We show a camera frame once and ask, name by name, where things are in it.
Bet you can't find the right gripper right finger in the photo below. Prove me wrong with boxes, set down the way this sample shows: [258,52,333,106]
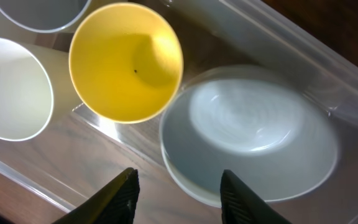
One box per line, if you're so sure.
[220,169,291,224]

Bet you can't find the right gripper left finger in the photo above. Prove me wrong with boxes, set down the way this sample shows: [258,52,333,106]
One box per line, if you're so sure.
[53,167,140,224]

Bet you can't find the grey plastic bowl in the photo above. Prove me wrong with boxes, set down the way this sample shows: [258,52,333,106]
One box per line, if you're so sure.
[159,65,340,207]

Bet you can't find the yellow plastic cup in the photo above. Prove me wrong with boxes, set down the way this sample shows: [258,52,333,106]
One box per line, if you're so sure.
[69,2,184,123]

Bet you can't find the white plastic cup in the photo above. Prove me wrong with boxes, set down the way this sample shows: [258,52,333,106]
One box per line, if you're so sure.
[0,38,82,141]

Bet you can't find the grey plastic cup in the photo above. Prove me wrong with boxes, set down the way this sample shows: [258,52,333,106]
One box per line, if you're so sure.
[0,0,111,34]

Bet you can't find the clear plastic container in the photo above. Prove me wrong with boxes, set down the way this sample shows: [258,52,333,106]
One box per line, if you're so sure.
[0,1,358,223]

